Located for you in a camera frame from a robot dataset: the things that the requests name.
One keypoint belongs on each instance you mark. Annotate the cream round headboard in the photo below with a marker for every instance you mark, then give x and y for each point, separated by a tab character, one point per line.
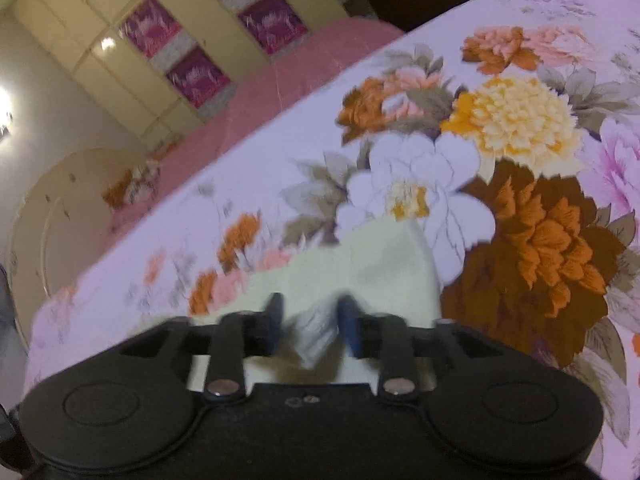
65	220

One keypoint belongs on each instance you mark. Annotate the orange and white pillow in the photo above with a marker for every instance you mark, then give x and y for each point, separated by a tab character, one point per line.
131	186

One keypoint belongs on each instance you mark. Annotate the bed with floral purple sheet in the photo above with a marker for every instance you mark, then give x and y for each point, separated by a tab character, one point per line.
525	210

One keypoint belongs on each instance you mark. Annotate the magenta wardrobe poster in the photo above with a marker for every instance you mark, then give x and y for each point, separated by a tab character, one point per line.
198	78
150	27
272	21

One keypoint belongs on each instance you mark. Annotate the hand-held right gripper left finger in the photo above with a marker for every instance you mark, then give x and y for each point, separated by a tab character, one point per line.
274	322

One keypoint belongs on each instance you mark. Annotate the pale green knitted sweater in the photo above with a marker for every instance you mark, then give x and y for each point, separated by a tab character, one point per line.
360	265

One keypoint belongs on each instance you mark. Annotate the cream wardrobe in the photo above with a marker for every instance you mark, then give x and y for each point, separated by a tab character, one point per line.
110	75

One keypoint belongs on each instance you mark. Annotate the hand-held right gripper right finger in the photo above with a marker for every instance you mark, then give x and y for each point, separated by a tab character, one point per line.
348	327

